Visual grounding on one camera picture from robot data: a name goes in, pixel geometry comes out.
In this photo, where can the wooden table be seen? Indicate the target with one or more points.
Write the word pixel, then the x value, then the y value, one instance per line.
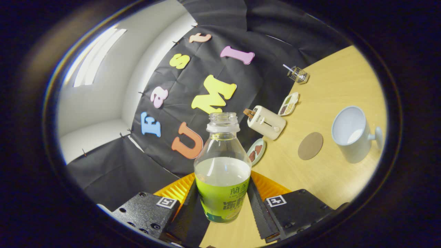
pixel 344 75

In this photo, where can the clear juice bottle green label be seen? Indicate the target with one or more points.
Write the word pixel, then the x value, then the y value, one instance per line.
pixel 222 186

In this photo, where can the brown bread piece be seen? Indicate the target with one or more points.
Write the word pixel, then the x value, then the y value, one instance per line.
pixel 258 149
pixel 252 157

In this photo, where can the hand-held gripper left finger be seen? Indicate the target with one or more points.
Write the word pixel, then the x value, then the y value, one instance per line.
pixel 187 220

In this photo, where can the brown toast slice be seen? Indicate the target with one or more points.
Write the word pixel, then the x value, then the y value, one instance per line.
pixel 248 112

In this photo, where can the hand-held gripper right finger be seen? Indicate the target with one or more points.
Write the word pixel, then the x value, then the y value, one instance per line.
pixel 263 217

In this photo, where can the white spoon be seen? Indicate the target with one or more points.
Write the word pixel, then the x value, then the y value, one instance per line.
pixel 287 67

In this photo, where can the pale green plate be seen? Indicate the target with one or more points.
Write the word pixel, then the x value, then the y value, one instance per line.
pixel 263 152

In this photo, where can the white divided dish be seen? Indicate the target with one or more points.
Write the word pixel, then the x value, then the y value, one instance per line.
pixel 288 104

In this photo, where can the round brown coaster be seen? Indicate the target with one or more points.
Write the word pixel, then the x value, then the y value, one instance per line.
pixel 310 146

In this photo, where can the white toaster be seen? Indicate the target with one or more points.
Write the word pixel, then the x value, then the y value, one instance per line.
pixel 267 122

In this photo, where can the black backdrop cloth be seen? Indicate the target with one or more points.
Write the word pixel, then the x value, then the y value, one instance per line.
pixel 155 155

